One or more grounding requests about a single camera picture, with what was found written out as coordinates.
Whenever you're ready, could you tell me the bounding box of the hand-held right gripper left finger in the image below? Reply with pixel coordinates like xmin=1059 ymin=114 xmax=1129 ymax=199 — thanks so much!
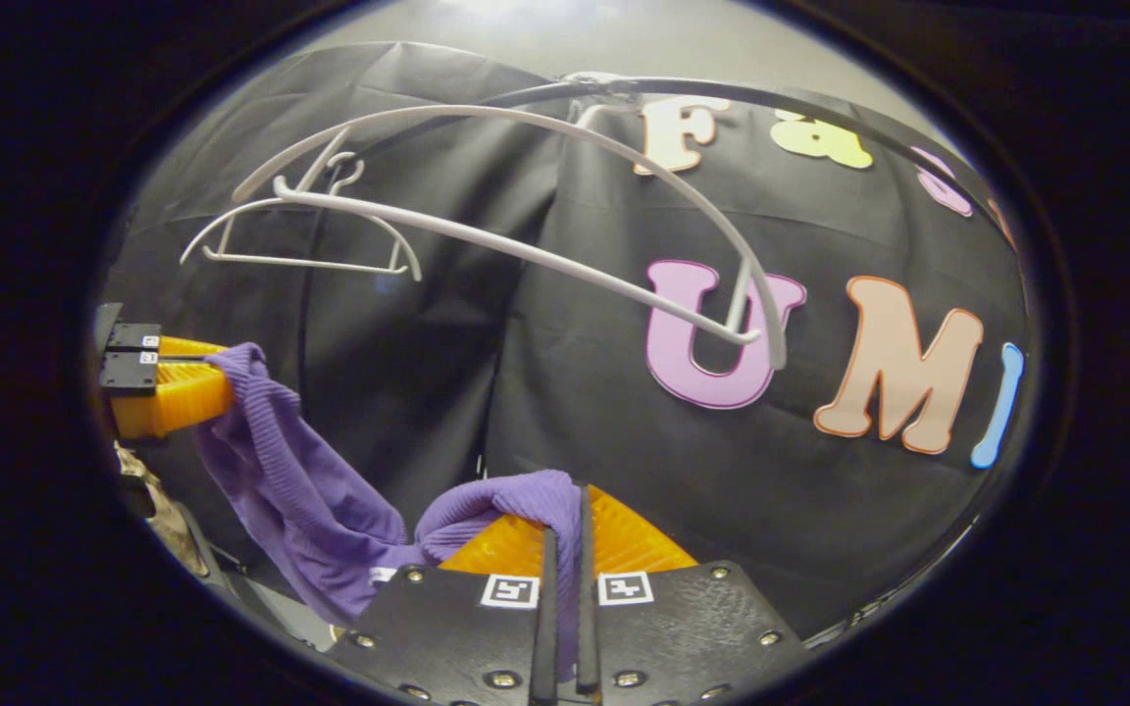
xmin=330 ymin=510 xmax=560 ymax=706

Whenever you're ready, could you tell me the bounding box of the camouflage patterned fabric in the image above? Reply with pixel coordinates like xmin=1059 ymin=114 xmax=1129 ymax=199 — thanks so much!
xmin=114 ymin=441 xmax=213 ymax=580

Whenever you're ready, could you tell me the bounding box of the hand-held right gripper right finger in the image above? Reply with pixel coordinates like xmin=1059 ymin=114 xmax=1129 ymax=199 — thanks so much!
xmin=577 ymin=484 xmax=813 ymax=706

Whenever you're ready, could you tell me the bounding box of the black clothes rack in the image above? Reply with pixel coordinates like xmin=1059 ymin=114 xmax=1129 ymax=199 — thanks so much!
xmin=295 ymin=76 xmax=1017 ymax=403

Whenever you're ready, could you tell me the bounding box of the white plastic hanger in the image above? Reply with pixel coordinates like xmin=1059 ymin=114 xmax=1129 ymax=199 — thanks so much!
xmin=180 ymin=152 xmax=424 ymax=283

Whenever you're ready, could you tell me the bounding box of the purple ribbed shirt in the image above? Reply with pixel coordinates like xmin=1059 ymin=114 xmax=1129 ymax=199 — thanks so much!
xmin=194 ymin=341 xmax=586 ymax=629

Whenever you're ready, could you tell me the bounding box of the white hanger with taped hook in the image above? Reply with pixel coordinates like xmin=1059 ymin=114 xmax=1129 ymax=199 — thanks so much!
xmin=231 ymin=72 xmax=790 ymax=372

